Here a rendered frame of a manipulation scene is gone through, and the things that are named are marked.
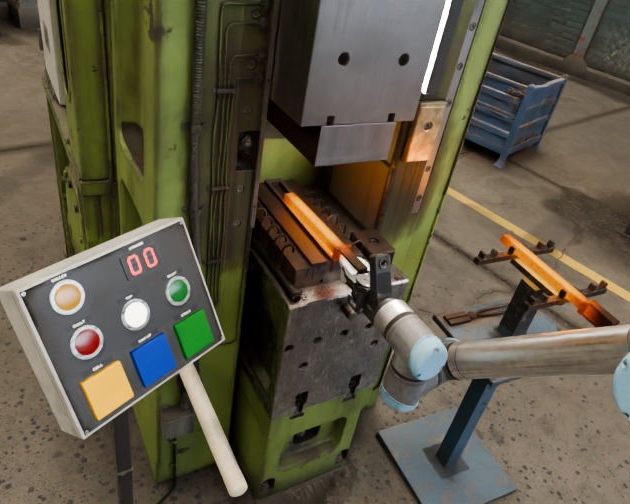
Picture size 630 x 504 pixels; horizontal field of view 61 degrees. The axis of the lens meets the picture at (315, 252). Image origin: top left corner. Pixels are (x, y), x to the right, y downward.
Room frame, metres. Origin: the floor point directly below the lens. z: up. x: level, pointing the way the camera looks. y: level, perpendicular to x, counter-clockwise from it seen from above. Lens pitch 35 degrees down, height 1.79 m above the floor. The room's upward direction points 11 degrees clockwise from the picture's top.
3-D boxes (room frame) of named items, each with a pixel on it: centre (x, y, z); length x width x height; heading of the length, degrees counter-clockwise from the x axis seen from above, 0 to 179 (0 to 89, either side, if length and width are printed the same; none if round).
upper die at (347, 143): (1.31, 0.08, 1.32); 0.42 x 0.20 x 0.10; 35
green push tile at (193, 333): (0.77, 0.21, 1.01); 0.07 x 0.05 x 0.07; 150
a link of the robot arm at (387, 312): (0.94, -0.21, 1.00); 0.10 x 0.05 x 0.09; 125
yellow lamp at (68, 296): (0.64, 0.39, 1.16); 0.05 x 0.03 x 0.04; 125
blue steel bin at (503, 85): (5.06, -1.21, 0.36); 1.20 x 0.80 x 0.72; 52
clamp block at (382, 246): (1.29, -0.16, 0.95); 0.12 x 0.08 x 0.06; 35
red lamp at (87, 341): (0.62, 0.35, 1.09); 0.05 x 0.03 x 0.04; 125
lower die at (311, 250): (1.31, 0.08, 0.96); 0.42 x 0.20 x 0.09; 35
